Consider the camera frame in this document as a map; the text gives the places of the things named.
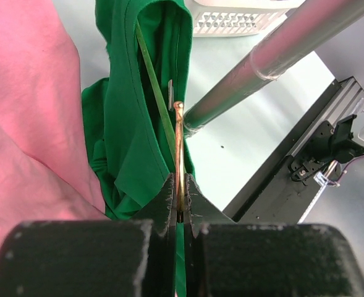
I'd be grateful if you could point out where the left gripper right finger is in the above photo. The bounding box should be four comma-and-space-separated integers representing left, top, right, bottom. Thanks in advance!
184, 174, 364, 296

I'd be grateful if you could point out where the grey clothes rack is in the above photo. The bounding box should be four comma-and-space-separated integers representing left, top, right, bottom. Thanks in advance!
184, 0, 364, 137

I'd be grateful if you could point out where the green t shirt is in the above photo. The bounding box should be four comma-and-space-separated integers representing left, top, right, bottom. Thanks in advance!
81, 0, 195, 297

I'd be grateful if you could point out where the pink t shirt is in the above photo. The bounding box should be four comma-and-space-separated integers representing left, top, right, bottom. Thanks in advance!
0, 1, 104, 247

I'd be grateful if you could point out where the green hanger with gold hook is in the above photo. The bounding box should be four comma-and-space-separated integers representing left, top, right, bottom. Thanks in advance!
135, 24, 185, 223

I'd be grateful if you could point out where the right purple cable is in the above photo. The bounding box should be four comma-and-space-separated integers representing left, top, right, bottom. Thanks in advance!
342, 153, 364, 176

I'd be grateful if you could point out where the white plastic basket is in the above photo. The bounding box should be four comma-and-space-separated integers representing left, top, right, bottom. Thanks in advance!
184, 0, 303, 37

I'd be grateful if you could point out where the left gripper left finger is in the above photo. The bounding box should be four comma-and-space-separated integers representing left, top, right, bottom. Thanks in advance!
0, 174, 176, 296

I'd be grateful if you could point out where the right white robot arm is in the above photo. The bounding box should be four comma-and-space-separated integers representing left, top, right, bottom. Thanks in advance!
330, 113, 364, 164

